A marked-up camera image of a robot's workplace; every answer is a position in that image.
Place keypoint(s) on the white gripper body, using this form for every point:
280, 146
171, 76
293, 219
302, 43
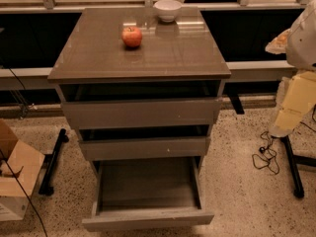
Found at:
302, 42

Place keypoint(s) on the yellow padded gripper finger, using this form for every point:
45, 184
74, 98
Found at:
295, 97

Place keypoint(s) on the grey bottom drawer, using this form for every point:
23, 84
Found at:
148, 193

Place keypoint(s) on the grey drawer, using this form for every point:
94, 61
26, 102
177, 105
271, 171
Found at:
148, 193
88, 107
145, 142

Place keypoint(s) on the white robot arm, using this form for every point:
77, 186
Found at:
301, 42

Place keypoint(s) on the grey drawer cabinet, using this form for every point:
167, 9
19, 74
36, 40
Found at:
177, 60

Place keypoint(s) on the grey top drawer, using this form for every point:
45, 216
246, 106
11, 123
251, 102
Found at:
88, 107

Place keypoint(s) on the grey middle drawer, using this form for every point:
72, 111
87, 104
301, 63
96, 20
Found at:
145, 142

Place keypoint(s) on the black centre table leg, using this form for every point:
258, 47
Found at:
236, 103

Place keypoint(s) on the black right floor stand leg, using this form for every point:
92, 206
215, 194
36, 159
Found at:
294, 161

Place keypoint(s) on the black floor stand leg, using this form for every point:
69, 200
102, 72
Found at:
50, 160
294, 161

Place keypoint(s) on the white bowl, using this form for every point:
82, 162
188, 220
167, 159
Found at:
167, 10

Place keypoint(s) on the red apple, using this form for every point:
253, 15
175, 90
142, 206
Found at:
131, 36

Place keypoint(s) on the black left floor stand leg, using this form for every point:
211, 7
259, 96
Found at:
50, 160

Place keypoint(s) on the cardboard box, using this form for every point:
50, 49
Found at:
19, 170

